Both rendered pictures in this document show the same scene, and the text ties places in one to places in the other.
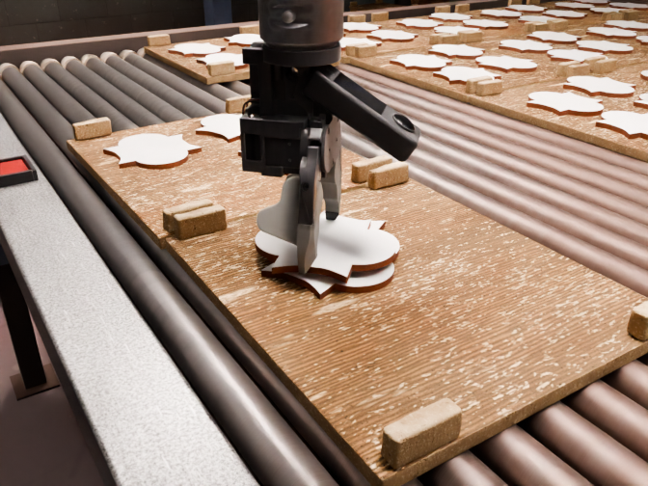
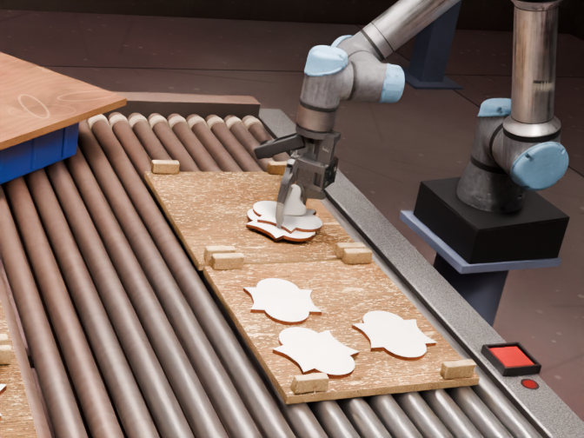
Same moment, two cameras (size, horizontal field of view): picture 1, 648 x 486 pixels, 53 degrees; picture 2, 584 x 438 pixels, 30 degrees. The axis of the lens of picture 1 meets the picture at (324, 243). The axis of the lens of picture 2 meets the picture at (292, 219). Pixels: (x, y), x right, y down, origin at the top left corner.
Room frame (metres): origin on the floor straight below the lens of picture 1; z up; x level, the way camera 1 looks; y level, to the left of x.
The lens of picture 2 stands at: (2.58, 0.24, 1.87)
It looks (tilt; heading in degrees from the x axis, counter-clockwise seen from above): 25 degrees down; 187
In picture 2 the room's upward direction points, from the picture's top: 11 degrees clockwise
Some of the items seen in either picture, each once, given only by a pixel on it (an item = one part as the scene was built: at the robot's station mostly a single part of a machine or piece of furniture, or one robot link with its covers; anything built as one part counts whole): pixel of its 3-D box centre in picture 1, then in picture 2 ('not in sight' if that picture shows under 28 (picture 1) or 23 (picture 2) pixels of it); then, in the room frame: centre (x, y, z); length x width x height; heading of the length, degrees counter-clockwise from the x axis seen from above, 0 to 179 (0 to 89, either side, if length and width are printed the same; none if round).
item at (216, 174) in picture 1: (221, 161); (334, 322); (0.92, 0.15, 0.93); 0.41 x 0.35 x 0.02; 34
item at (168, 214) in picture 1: (188, 215); (357, 255); (0.68, 0.16, 0.95); 0.06 x 0.02 x 0.03; 124
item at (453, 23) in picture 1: (452, 24); not in sight; (2.07, -0.40, 0.94); 0.41 x 0.35 x 0.04; 33
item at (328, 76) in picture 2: not in sight; (325, 77); (0.60, 0.02, 1.26); 0.09 x 0.08 x 0.11; 116
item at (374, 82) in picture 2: not in sight; (370, 79); (0.54, 0.10, 1.26); 0.11 x 0.11 x 0.08; 26
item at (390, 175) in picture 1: (389, 175); (219, 253); (0.81, -0.09, 0.95); 0.06 x 0.02 x 0.03; 122
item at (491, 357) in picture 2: (4, 172); (510, 358); (0.88, 0.47, 0.92); 0.08 x 0.08 x 0.02; 33
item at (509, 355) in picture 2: (5, 173); (510, 359); (0.88, 0.47, 0.92); 0.06 x 0.06 x 0.01; 33
